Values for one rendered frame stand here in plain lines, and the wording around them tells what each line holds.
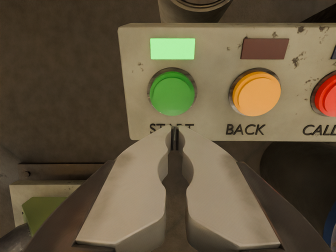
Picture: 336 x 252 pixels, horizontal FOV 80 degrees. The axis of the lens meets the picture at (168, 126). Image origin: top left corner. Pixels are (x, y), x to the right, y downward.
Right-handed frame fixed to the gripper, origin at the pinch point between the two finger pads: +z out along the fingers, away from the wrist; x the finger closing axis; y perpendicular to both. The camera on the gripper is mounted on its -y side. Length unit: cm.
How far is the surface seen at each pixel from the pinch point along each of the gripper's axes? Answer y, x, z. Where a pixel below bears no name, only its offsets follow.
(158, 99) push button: 0.2, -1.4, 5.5
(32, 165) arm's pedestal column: 48, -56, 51
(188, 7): -6.9, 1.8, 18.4
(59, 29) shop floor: -1, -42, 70
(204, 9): -6.7, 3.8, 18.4
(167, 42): -4.4, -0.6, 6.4
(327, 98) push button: 0.1, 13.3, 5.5
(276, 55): -3.4, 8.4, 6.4
